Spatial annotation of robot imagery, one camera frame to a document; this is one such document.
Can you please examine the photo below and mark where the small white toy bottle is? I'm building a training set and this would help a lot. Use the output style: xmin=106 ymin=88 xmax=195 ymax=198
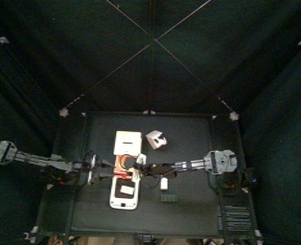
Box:
xmin=159 ymin=177 xmax=170 ymax=191

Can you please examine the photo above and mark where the white toy cash register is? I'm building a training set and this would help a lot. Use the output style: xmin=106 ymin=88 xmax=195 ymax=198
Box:
xmin=109 ymin=174 xmax=142 ymax=212

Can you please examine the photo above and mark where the white flat rice box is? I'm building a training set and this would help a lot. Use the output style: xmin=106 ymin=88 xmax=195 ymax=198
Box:
xmin=113 ymin=130 xmax=143 ymax=157

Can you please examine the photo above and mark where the thin diagonal cord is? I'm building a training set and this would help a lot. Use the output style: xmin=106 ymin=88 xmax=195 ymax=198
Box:
xmin=106 ymin=0 xmax=236 ymax=113
xmin=64 ymin=0 xmax=214 ymax=109

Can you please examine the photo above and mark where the dark green toy block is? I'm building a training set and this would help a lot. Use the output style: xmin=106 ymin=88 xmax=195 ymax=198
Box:
xmin=161 ymin=193 xmax=179 ymax=203

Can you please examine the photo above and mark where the white pink toy block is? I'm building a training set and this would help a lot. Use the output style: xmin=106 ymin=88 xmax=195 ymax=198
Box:
xmin=145 ymin=129 xmax=169 ymax=150

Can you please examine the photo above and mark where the red toy food piece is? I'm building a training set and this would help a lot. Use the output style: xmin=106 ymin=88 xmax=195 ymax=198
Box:
xmin=113 ymin=170 xmax=131 ymax=179

